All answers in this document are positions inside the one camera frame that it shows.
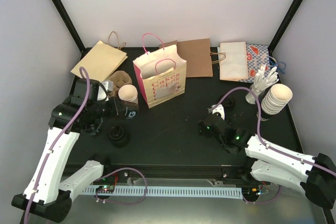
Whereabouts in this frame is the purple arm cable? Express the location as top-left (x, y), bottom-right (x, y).
top-left (24, 67), bottom-right (150, 224)
top-left (216, 88), bottom-right (336, 204)

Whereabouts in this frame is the white perforated front rail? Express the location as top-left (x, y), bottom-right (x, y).
top-left (80, 185), bottom-right (243, 199)

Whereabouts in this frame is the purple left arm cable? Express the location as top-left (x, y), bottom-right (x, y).
top-left (24, 67), bottom-right (150, 224)

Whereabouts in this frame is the white plastic cutlery bunch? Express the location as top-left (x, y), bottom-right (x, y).
top-left (245, 65), bottom-right (279, 104)

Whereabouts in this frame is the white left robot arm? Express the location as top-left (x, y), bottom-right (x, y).
top-left (12, 79), bottom-right (139, 223)

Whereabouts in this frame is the white paper bag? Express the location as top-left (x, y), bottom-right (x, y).
top-left (210, 41), bottom-right (248, 81)

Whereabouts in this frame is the white paper coffee cup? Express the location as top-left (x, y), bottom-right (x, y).
top-left (118, 84), bottom-right (139, 112)

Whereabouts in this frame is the red blue patterned bag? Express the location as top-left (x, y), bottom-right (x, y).
top-left (240, 44), bottom-right (286, 83)

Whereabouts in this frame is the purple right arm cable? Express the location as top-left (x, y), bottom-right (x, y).
top-left (216, 88), bottom-right (336, 204)

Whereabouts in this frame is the tan paper bag with handles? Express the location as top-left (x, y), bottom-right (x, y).
top-left (70, 31), bottom-right (128, 82)

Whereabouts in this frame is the stack of paper cups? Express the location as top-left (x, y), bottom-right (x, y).
top-left (261, 83), bottom-right (293, 115)

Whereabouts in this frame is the brown pulp cup carrier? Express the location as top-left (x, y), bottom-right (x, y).
top-left (105, 71), bottom-right (132, 97)

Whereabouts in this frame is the cake print paper bag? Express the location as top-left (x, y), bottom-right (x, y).
top-left (133, 44), bottom-right (187, 108)

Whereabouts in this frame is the black cup lid stack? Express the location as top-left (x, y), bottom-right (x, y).
top-left (222, 97), bottom-right (236, 110)

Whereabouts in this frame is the stack of black lids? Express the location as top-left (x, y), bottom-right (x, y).
top-left (108, 124), bottom-right (130, 148)

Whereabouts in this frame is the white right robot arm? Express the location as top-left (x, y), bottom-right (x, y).
top-left (198, 113), bottom-right (335, 209)

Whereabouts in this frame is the brown kraft paper bag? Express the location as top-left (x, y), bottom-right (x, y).
top-left (163, 38), bottom-right (213, 78)

